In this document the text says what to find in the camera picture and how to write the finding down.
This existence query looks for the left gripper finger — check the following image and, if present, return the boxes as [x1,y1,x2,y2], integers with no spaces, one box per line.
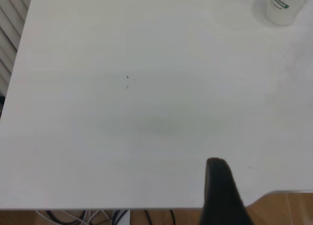
[199,157,255,225]

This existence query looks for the white paper coffee cup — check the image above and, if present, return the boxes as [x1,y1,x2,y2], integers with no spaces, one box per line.
[266,0,313,27]

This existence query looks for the white slatted blinds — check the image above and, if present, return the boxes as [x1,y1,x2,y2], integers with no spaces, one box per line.
[0,0,34,100]

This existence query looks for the white cable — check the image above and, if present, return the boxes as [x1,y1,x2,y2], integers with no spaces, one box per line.
[35,209,110,225]

